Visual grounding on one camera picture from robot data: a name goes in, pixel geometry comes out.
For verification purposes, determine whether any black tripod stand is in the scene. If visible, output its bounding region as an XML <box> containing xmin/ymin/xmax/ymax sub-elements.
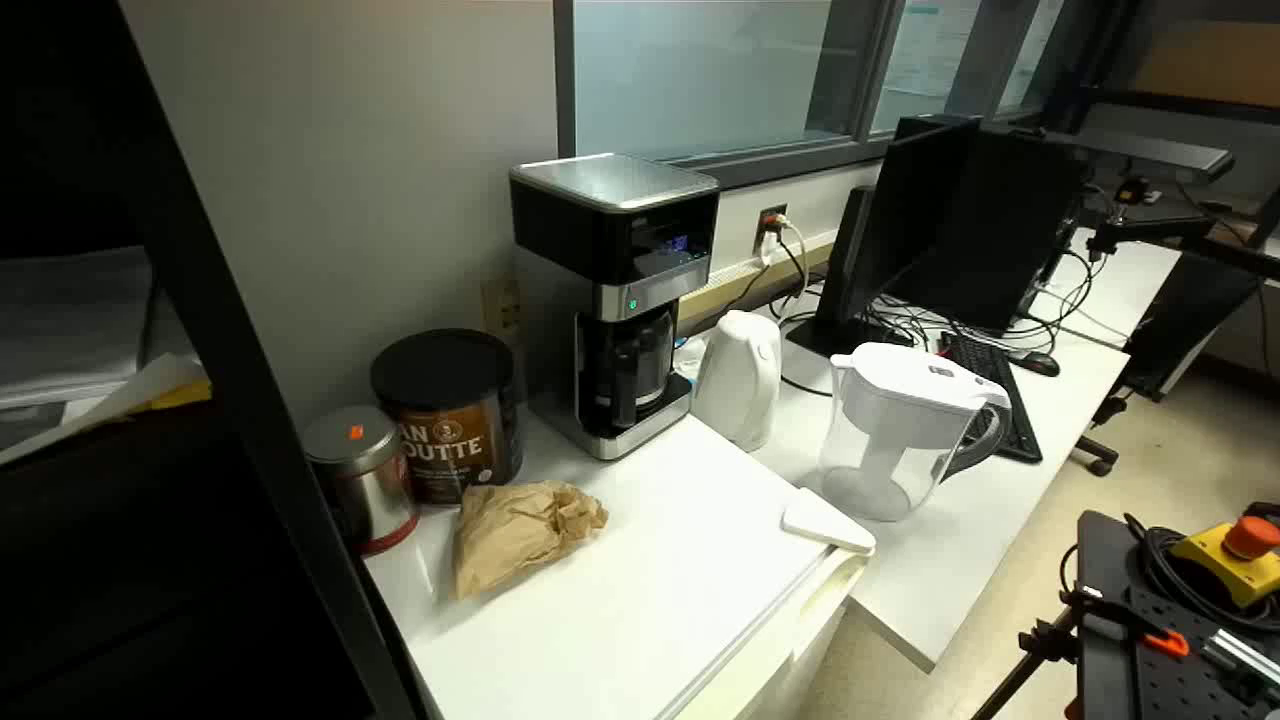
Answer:
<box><xmin>969</xmin><ymin>603</ymin><xmax>1087</xmax><ymax>720</ymax></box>

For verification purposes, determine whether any thin black power cord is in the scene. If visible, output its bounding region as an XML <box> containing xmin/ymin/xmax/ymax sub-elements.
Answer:
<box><xmin>755</xmin><ymin>222</ymin><xmax>816</xmax><ymax>326</ymax></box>

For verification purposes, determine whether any brown paper bag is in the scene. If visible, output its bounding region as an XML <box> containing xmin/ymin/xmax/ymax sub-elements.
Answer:
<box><xmin>447</xmin><ymin>481</ymin><xmax>610</xmax><ymax>607</ymax></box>

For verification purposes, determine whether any yellow emergency stop box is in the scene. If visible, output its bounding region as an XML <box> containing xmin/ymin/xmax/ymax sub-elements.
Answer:
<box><xmin>1167</xmin><ymin>500</ymin><xmax>1280</xmax><ymax>614</ymax></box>

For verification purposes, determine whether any black keyboard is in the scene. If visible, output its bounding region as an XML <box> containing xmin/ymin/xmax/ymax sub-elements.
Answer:
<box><xmin>937</xmin><ymin>333</ymin><xmax>1048</xmax><ymax>468</ymax></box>

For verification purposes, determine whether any black silver coffee machine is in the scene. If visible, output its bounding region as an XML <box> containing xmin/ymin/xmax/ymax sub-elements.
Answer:
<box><xmin>504</xmin><ymin>148</ymin><xmax>722</xmax><ymax>463</ymax></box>

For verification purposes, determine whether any glass coffee carafe black handle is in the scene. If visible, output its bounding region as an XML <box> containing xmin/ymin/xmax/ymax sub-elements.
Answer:
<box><xmin>590</xmin><ymin>307</ymin><xmax>688</xmax><ymax>432</ymax></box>

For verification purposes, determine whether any black perforated cart plate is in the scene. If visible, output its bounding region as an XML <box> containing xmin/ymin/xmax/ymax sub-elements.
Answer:
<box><xmin>1069</xmin><ymin>509</ymin><xmax>1280</xmax><ymax>720</ymax></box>

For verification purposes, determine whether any black vertical frame post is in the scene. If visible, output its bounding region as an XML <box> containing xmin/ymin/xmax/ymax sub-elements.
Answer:
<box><xmin>112</xmin><ymin>0</ymin><xmax>433</xmax><ymax>720</ymax></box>

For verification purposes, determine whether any white water filter pitcher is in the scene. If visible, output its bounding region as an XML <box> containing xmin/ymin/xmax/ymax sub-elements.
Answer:
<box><xmin>816</xmin><ymin>342</ymin><xmax>1014</xmax><ymax>527</ymax></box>

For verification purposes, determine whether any coffee can with black lid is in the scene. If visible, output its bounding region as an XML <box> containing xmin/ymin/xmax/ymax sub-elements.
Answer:
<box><xmin>368</xmin><ymin>326</ymin><xmax>527</xmax><ymax>509</ymax></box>

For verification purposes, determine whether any stack of papers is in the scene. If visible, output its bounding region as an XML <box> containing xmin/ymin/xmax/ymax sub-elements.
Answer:
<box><xmin>0</xmin><ymin>244</ymin><xmax>215</xmax><ymax>468</ymax></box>

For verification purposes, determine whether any beige wall cable raceway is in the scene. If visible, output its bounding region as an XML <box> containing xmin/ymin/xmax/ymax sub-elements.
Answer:
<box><xmin>677</xmin><ymin>235</ymin><xmax>846</xmax><ymax>337</ymax></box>

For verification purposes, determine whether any white mini fridge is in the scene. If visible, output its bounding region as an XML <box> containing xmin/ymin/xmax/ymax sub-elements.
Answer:
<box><xmin>360</xmin><ymin>407</ymin><xmax>872</xmax><ymax>720</ymax></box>

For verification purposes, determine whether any black computer monitor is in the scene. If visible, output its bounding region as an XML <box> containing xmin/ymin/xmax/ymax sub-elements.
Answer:
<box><xmin>810</xmin><ymin>111</ymin><xmax>1087</xmax><ymax>359</ymax></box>

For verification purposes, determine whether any window with dark frame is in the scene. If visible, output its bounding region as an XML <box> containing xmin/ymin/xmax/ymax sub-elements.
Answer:
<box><xmin>547</xmin><ymin>0</ymin><xmax>1075</xmax><ymax>175</ymax></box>

